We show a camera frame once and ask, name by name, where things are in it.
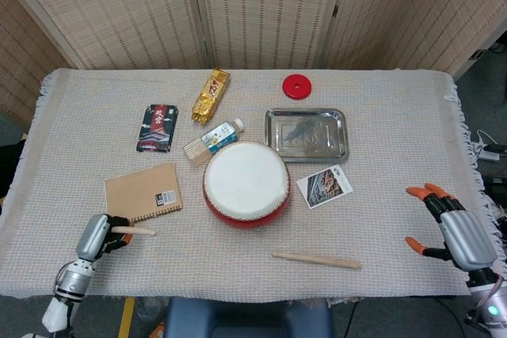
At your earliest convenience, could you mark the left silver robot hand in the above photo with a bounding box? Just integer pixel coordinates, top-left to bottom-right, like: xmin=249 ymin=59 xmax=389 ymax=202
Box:
xmin=74 ymin=213 xmax=134 ymax=263

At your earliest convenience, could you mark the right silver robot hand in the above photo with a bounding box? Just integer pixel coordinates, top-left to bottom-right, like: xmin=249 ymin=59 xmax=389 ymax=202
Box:
xmin=405 ymin=182 xmax=498 ymax=272

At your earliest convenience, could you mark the wooden drumstick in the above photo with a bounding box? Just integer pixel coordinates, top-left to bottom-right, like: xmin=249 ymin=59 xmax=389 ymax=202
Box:
xmin=112 ymin=225 xmax=158 ymax=237
xmin=271 ymin=250 xmax=363 ymax=271

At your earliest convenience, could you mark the red drum with white skin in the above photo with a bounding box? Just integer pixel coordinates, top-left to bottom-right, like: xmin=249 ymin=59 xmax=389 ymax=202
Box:
xmin=202 ymin=140 xmax=292 ymax=232

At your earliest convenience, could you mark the kraft spiral notebook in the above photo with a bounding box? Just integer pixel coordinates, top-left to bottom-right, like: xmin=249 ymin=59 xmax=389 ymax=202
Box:
xmin=103 ymin=161 xmax=185 ymax=223

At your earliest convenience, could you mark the white power strip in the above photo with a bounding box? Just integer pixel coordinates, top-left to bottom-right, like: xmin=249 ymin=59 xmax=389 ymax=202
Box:
xmin=477 ymin=129 xmax=507 ymax=163

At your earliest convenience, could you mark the beige woven tablecloth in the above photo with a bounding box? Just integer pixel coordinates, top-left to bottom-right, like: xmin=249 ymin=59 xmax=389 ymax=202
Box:
xmin=0 ymin=67 xmax=504 ymax=299

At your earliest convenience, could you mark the dark box with palace print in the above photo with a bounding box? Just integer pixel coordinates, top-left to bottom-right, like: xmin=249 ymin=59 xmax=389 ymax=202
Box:
xmin=135 ymin=104 xmax=179 ymax=154

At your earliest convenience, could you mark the clear toothpick box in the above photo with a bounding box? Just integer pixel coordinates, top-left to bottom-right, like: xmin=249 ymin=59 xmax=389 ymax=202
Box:
xmin=181 ymin=137 xmax=211 ymax=165

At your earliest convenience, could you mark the photo postcard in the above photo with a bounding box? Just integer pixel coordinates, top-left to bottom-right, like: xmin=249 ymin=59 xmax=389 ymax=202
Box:
xmin=295 ymin=164 xmax=354 ymax=210

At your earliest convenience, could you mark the plastic drink bottle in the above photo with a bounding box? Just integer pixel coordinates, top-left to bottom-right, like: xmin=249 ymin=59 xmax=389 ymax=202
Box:
xmin=200 ymin=117 xmax=246 ymax=156

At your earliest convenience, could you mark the navy blue seat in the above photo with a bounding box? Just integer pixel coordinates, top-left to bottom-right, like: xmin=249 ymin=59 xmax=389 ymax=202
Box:
xmin=163 ymin=296 xmax=334 ymax=338

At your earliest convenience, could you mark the gold foil snack pack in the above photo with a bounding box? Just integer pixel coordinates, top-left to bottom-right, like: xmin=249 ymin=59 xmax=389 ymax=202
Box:
xmin=191 ymin=69 xmax=231 ymax=124

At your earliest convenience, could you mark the stainless steel tray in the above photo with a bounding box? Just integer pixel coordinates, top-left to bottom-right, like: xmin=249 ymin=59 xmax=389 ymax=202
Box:
xmin=264 ymin=107 xmax=350 ymax=163

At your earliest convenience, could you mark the red plastic disc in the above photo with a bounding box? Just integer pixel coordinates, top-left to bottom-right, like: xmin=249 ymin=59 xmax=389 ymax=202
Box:
xmin=282 ymin=74 xmax=314 ymax=100

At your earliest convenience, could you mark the woven folding screen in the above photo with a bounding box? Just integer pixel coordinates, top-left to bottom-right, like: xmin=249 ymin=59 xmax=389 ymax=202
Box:
xmin=0 ymin=0 xmax=507 ymax=125

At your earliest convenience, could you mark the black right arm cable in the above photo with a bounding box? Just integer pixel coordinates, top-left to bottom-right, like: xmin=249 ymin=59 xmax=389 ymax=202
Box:
xmin=343 ymin=298 xmax=360 ymax=338

